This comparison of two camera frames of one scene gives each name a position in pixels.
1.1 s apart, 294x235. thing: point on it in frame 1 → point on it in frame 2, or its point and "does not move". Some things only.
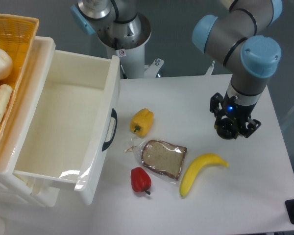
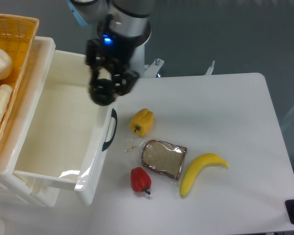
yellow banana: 198,163 does not move
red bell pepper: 140,180 does not move
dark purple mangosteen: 226,128 → 102,92
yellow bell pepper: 141,122 does not move
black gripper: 240,113 → 114,50
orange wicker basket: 14,34 does not move
